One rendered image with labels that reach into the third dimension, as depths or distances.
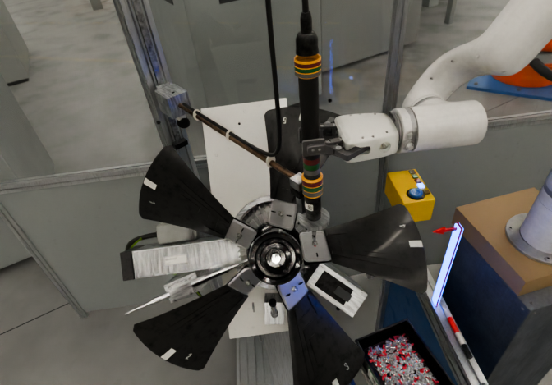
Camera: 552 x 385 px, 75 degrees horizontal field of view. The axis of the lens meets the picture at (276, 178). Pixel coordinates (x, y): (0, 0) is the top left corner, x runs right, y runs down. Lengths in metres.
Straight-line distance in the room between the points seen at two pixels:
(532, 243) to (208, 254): 0.90
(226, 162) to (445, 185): 1.18
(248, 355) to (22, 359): 1.25
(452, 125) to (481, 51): 0.13
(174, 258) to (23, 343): 1.73
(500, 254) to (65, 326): 2.24
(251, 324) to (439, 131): 0.76
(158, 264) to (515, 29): 0.91
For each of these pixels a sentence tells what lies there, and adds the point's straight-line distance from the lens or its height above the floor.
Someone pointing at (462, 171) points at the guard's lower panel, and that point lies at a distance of 1.91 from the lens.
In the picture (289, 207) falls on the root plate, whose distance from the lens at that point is 0.84.
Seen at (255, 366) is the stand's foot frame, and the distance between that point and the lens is 1.96.
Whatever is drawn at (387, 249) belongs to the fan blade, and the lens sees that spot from 0.90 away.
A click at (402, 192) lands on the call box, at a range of 1.21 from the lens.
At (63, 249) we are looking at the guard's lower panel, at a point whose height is 0.58.
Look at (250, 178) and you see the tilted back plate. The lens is 1.08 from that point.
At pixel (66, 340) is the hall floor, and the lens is 2.51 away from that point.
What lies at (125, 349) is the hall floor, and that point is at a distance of 2.30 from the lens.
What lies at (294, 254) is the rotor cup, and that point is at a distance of 0.82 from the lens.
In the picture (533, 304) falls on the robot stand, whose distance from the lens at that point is 1.22.
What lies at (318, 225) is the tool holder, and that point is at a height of 1.29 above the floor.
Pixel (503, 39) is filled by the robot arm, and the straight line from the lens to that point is 0.71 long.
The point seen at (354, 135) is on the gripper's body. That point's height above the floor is 1.50.
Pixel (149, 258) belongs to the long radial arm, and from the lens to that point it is 1.03.
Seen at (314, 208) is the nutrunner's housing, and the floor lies 1.32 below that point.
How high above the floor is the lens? 1.85
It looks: 38 degrees down
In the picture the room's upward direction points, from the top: 7 degrees counter-clockwise
